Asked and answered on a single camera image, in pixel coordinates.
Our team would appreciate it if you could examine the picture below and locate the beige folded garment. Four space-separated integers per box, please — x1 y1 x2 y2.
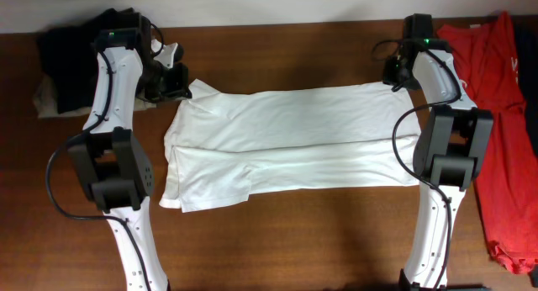
33 29 157 119

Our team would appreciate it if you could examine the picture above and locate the black folded garment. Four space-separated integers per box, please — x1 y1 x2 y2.
36 8 140 114

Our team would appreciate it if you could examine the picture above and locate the white printed t-shirt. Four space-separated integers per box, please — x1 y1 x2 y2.
160 80 420 212

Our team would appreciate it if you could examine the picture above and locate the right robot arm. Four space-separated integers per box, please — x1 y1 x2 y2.
383 13 493 291

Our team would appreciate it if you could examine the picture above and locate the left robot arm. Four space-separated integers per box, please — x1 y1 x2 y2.
65 8 192 290

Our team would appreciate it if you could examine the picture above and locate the red t-shirt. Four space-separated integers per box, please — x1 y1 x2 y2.
437 13 537 274

